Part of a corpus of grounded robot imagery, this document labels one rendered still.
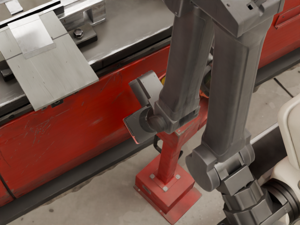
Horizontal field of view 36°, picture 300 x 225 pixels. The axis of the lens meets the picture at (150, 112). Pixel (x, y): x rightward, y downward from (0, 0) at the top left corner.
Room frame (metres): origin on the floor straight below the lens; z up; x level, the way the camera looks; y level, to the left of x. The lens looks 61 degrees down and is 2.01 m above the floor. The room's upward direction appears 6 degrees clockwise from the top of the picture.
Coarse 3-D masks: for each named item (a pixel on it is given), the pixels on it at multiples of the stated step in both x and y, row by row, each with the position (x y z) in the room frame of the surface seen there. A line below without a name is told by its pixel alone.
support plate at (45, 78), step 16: (48, 16) 0.83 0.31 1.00; (0, 32) 0.76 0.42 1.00; (48, 32) 0.78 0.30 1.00; (64, 32) 0.78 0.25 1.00; (0, 48) 0.71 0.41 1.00; (16, 48) 0.71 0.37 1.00; (64, 48) 0.73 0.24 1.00; (16, 64) 0.66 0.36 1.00; (32, 64) 0.67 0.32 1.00; (48, 64) 0.67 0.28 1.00; (64, 64) 0.68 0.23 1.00; (80, 64) 0.68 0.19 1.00; (32, 80) 0.62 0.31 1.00; (48, 80) 0.62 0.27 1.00; (64, 80) 0.63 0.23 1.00; (80, 80) 0.64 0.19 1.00; (96, 80) 0.64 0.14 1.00; (32, 96) 0.57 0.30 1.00; (48, 96) 0.58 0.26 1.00; (64, 96) 0.59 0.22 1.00
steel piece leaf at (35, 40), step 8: (32, 24) 0.80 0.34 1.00; (40, 24) 0.80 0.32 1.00; (16, 32) 0.76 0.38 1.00; (24, 32) 0.77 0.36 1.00; (32, 32) 0.77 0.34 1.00; (40, 32) 0.77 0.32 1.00; (16, 40) 0.74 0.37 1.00; (24, 40) 0.74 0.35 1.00; (32, 40) 0.74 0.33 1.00; (40, 40) 0.75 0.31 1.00; (48, 40) 0.75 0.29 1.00; (24, 48) 0.71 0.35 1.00; (32, 48) 0.72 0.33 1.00; (40, 48) 0.71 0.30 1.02; (48, 48) 0.72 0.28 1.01; (24, 56) 0.69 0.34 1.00; (32, 56) 0.69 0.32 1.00
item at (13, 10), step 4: (8, 0) 0.87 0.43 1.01; (12, 0) 0.87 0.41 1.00; (16, 0) 0.87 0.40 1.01; (8, 4) 0.85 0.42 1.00; (12, 4) 0.85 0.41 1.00; (16, 4) 0.86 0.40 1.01; (8, 8) 0.84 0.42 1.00; (12, 8) 0.84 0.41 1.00; (16, 8) 0.84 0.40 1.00; (20, 8) 0.84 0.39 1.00; (12, 12) 0.83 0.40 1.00; (16, 12) 0.83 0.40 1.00
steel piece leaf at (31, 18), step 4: (32, 16) 0.82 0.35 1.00; (36, 16) 0.83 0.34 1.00; (20, 20) 0.81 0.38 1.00; (24, 20) 0.81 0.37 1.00; (28, 20) 0.81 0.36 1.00; (32, 20) 0.81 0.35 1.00; (8, 24) 0.79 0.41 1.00; (12, 24) 0.79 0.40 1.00; (16, 24) 0.79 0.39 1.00; (20, 24) 0.79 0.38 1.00; (24, 24) 0.79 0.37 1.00; (12, 28) 0.78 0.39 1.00
